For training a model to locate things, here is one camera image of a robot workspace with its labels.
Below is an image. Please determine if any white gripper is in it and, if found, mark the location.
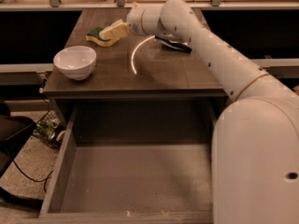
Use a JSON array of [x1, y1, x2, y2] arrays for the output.
[[99, 3, 145, 40]]

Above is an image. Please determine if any green and yellow sponge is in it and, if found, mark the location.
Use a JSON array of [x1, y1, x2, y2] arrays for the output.
[[85, 27, 119, 48]]

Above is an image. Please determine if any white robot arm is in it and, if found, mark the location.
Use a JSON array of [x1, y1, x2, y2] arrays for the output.
[[100, 0, 299, 224]]

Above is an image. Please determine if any white ceramic bowl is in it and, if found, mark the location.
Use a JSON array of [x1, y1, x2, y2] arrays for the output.
[[53, 46, 97, 80]]

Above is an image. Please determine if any dark blue chip bag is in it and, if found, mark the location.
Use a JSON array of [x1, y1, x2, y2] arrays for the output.
[[154, 35, 192, 53]]

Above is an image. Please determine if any open wooden drawer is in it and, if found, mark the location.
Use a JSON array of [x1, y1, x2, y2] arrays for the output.
[[19, 101, 215, 224]]

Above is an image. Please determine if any black chair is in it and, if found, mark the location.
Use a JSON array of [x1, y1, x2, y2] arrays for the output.
[[0, 102, 43, 211]]

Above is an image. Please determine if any wire basket with cans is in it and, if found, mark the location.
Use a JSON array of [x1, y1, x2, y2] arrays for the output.
[[33, 110, 65, 149]]

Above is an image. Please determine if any black floor cable left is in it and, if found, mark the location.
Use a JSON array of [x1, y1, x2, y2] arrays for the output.
[[11, 159, 54, 194]]

